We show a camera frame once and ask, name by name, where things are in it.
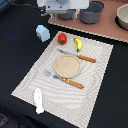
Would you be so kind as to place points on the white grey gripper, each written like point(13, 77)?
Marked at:
point(55, 7)

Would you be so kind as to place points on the red toy tomato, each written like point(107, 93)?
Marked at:
point(62, 39)

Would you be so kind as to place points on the yellow toy banana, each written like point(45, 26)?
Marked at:
point(79, 44)

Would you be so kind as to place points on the round beige plate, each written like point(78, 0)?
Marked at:
point(67, 66)

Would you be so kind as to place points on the woven beige placemat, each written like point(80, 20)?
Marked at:
point(71, 104)

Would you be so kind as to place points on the beige bowl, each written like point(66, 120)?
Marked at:
point(122, 14)

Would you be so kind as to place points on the grey saucepan with handle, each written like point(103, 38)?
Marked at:
point(68, 14)

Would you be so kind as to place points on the grey pot with lid handles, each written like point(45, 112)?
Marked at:
point(92, 14)

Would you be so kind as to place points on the knife with wooden handle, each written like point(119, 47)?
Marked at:
point(78, 56)

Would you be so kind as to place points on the fork with wooden handle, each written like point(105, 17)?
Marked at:
point(66, 80)

